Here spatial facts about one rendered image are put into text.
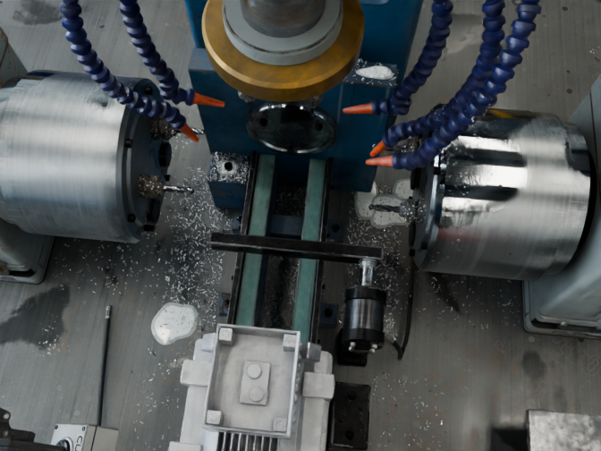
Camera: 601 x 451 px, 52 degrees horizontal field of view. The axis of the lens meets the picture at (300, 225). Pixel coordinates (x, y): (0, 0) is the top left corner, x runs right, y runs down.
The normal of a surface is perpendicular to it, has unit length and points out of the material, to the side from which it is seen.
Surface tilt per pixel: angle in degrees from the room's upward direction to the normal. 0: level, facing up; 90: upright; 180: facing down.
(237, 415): 0
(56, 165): 35
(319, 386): 0
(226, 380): 0
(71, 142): 20
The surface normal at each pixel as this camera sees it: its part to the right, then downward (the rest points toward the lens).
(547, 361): 0.00, -0.39
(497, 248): -0.09, 0.63
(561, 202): -0.04, 0.09
